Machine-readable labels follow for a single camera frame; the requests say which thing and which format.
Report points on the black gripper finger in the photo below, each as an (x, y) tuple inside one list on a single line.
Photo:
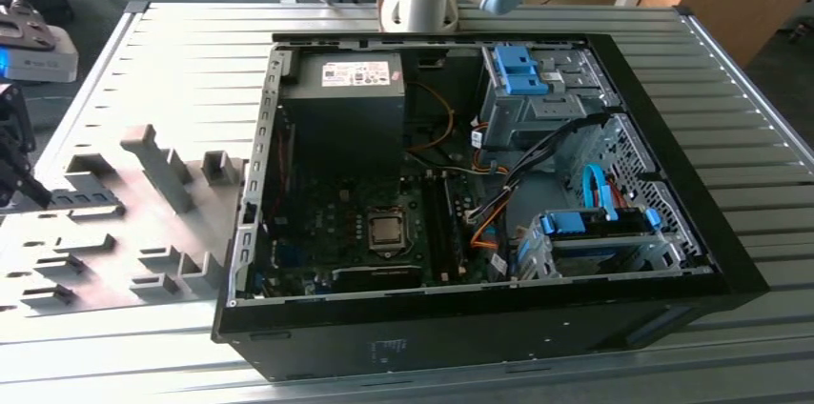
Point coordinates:
[(28, 185)]

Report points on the black RAM slot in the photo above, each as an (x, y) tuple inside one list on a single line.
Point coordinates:
[(434, 228)]

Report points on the grey parts rack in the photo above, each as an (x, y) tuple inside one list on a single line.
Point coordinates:
[(159, 232)]

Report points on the green motherboard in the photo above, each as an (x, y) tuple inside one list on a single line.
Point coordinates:
[(318, 232)]

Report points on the CPU socket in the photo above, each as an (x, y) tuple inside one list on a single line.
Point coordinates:
[(363, 232)]

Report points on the grey power supply unit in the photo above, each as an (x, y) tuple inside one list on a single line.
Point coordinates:
[(357, 89)]

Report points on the silver CPU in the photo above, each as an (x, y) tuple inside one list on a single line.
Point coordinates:
[(385, 228)]

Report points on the black graphics card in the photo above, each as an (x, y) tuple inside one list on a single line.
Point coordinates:
[(375, 277)]

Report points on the black PC case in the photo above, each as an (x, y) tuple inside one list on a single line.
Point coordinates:
[(445, 342)]

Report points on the grey metal drive cage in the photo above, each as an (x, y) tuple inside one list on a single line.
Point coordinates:
[(541, 113)]

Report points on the hard disk in blue carrier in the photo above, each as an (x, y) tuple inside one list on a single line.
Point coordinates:
[(562, 224)]

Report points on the grey metal disk bay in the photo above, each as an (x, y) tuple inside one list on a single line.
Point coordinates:
[(598, 251)]

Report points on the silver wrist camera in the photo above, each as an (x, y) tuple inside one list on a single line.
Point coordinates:
[(44, 61)]

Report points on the blue plastic drive bracket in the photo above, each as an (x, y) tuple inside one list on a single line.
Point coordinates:
[(527, 86), (511, 61)]

